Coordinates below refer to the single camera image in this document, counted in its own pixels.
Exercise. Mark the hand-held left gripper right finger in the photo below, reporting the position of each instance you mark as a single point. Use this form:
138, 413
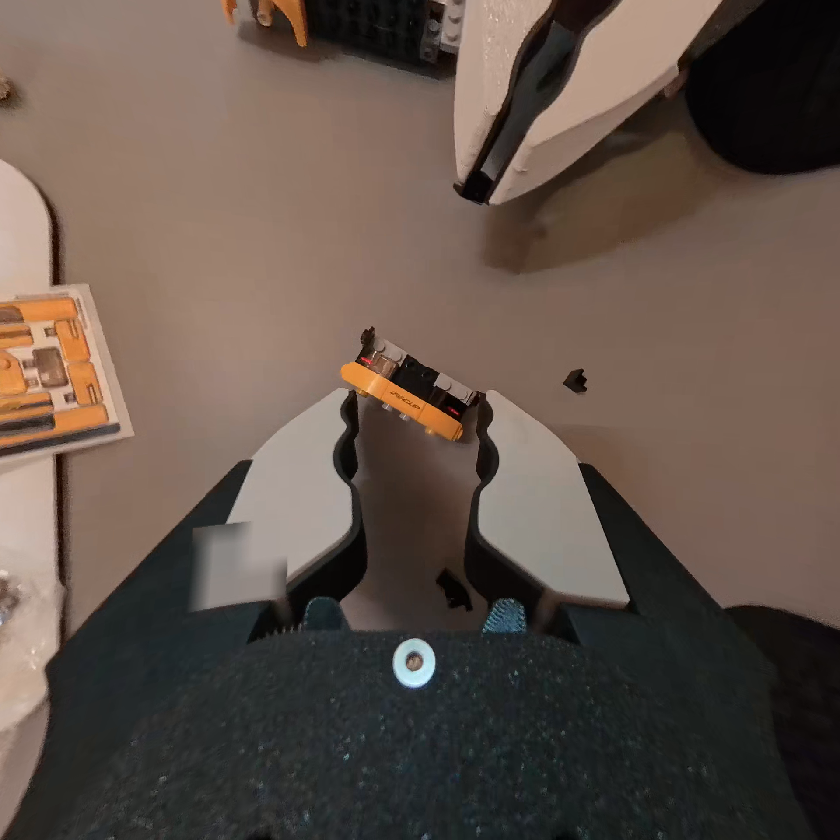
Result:
544, 512

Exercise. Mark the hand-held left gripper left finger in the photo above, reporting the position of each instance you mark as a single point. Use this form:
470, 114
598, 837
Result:
295, 485

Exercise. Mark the person's right forearm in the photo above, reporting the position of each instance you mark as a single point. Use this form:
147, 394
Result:
761, 111

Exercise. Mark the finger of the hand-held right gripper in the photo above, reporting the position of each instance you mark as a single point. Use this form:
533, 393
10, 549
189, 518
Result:
623, 72
485, 79

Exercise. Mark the orange black lego car section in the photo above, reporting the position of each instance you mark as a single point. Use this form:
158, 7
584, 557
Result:
394, 394

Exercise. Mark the black lego car chassis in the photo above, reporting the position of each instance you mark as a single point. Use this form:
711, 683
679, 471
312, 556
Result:
367, 26

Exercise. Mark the orange sticker sheet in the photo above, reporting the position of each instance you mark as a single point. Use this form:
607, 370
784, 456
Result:
79, 394

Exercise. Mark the plastic bag with lego pieces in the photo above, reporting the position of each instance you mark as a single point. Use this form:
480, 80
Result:
33, 643

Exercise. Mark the white rounded board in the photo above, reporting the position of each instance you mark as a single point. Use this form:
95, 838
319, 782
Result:
23, 223

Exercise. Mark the small black lego piece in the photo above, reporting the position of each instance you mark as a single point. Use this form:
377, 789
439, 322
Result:
453, 587
476, 187
576, 380

